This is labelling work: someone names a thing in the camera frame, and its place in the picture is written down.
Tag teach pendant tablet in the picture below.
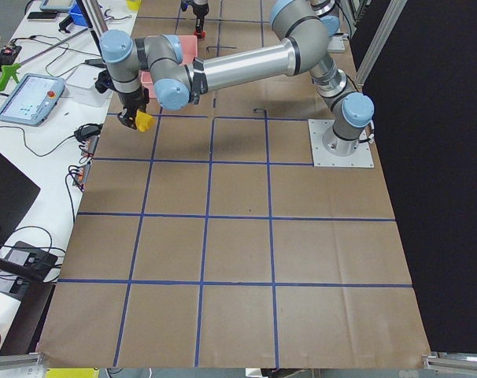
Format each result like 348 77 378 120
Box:
0 73 65 126

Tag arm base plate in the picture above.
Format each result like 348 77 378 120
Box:
308 119 375 169
327 32 348 54

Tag blue storage bin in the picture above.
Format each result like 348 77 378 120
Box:
68 3 87 27

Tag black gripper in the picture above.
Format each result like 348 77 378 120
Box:
95 70 149 130
181 0 209 33

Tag black power adapter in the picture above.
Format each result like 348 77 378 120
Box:
73 123 103 142

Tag pink plastic box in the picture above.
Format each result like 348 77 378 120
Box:
139 35 198 98

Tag green handled reacher grabber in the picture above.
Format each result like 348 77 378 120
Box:
0 28 91 91

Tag white box device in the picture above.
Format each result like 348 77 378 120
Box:
66 65 111 107

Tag black hub device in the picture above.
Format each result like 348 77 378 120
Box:
6 241 57 282

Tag aluminium frame post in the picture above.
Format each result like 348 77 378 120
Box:
76 0 108 37

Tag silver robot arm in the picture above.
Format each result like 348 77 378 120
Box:
180 0 209 39
99 1 375 156

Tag yellow toy block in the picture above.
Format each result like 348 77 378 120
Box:
135 109 154 132

